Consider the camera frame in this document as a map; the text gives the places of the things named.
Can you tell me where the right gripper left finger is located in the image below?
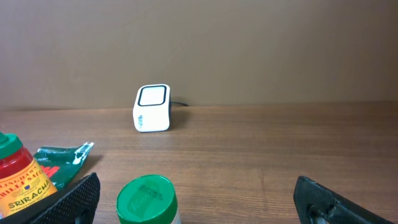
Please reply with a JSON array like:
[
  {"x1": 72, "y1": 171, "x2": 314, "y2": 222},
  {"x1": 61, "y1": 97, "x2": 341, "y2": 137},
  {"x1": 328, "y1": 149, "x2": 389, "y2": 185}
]
[{"x1": 1, "y1": 172, "x2": 101, "y2": 224}]

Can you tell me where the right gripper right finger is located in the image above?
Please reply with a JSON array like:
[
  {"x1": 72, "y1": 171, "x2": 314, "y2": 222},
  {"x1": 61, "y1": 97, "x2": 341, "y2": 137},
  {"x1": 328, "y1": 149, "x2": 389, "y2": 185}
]
[{"x1": 293, "y1": 176, "x2": 393, "y2": 224}]

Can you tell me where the green 3M gloves packet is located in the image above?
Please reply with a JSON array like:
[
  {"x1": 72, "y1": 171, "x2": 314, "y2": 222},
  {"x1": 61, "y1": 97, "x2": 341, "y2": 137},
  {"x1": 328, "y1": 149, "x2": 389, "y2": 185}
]
[{"x1": 33, "y1": 142, "x2": 94, "y2": 190}]

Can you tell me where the sriracha bottle green cap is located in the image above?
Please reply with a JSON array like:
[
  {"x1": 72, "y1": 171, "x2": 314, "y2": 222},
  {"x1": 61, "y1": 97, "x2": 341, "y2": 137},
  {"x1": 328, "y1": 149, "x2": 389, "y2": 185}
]
[{"x1": 1, "y1": 133, "x2": 57, "y2": 218}]

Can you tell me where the green lid jar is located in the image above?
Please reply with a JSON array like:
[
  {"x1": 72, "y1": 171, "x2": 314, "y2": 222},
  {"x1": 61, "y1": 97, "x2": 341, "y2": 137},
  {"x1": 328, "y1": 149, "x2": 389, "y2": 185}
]
[{"x1": 116, "y1": 174, "x2": 182, "y2": 224}]

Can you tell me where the white barcode scanner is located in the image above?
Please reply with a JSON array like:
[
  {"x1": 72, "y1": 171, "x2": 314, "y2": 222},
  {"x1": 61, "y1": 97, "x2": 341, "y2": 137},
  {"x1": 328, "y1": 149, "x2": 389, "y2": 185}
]
[{"x1": 132, "y1": 84, "x2": 171, "y2": 133}]

